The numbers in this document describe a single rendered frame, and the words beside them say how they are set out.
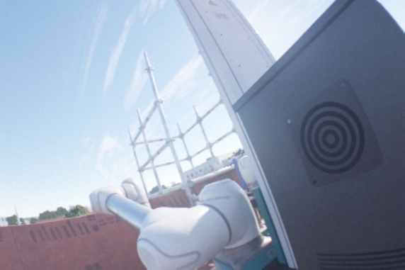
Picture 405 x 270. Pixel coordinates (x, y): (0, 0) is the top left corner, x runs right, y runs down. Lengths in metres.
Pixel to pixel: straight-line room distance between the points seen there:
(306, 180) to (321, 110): 0.12
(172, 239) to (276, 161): 0.27
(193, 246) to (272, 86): 0.36
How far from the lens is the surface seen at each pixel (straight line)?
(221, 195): 0.55
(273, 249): 0.67
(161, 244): 0.42
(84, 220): 1.83
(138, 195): 1.04
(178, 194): 2.02
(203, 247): 0.45
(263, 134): 0.35
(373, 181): 0.28
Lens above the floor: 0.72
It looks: 18 degrees up
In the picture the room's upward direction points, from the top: 22 degrees counter-clockwise
